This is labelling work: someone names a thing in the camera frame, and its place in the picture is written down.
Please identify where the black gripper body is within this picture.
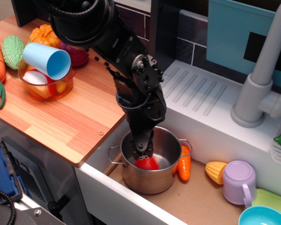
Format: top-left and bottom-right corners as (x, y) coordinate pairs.
(116, 89), (166, 159)

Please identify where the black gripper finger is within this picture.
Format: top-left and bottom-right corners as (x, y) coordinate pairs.
(147, 141), (154, 158)
(130, 140), (137, 160)

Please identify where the red toy strawberry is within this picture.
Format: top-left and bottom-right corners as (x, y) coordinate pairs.
(134, 157), (159, 171)

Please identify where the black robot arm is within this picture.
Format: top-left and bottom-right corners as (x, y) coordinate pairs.
(35, 0), (166, 160)

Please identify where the stainless steel pot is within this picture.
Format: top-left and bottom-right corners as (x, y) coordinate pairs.
(110, 127), (192, 195)

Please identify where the white toy sink unit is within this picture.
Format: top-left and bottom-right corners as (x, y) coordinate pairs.
(76, 61), (281, 225)

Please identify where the yellow toy corn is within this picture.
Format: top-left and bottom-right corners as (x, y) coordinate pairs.
(205, 161), (227, 185)

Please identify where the purple toy beet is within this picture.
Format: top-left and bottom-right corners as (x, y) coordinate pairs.
(60, 42), (89, 67)

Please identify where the purple plastic mug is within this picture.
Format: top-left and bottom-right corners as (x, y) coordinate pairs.
(223, 160), (257, 208)

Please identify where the light blue plastic cup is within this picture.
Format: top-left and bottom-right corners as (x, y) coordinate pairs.
(23, 43), (71, 80)

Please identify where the orange transparent bowl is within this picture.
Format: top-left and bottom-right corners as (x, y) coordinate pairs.
(18, 63), (75, 101)

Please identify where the grey toy faucet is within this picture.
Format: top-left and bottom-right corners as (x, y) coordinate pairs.
(230, 4), (281, 128)

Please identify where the green plastic plate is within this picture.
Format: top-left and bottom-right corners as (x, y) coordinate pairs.
(252, 188), (281, 213)

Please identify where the teal box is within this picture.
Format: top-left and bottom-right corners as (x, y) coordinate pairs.
(207, 0), (275, 75)

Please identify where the orange toy pumpkin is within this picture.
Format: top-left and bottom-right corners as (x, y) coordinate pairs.
(29, 24), (61, 48)

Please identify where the teal plastic bowl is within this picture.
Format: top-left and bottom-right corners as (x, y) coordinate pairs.
(238, 206), (281, 225)

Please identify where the white slotted spatula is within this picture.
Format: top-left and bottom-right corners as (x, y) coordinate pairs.
(270, 141), (281, 165)

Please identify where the blue clamp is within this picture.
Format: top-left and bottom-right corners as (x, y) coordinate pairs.
(0, 140), (31, 202)

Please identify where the green toy bitter gourd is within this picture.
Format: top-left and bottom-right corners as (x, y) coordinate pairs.
(2, 36), (25, 70)

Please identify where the black cable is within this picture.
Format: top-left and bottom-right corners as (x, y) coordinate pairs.
(0, 188), (16, 225)

